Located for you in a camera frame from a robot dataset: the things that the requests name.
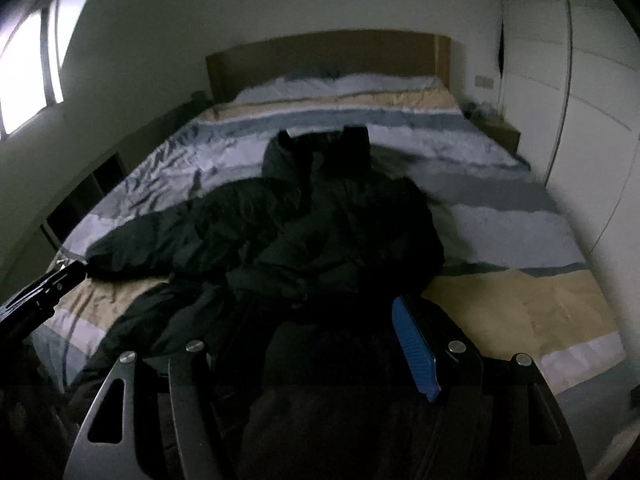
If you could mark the striped duvet bed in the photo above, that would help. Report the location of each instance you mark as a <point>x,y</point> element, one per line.
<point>500,220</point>

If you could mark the wooden headboard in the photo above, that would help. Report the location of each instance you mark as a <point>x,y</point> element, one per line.
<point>325,50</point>

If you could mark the black padded jacket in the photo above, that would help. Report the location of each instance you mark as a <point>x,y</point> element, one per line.
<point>300,220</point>

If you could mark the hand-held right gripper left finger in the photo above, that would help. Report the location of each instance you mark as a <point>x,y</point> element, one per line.
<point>192,400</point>

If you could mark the bright window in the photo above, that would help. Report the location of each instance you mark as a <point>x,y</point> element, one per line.
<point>25,70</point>

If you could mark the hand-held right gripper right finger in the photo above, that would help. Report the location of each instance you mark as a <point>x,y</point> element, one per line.
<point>415,350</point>

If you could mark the wooden nightstand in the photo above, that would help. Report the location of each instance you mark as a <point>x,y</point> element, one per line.
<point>506,136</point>

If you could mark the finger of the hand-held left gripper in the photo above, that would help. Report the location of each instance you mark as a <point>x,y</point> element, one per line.
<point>62,282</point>

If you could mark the white wardrobe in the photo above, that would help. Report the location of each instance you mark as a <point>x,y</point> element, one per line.
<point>600,110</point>

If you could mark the wall socket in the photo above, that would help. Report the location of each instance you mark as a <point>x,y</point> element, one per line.
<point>483,80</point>

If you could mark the grey-blue pillow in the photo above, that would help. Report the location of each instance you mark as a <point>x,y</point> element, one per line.
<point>315,74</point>

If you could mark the low open shelf unit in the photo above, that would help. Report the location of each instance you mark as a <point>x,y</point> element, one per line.
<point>107,175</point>

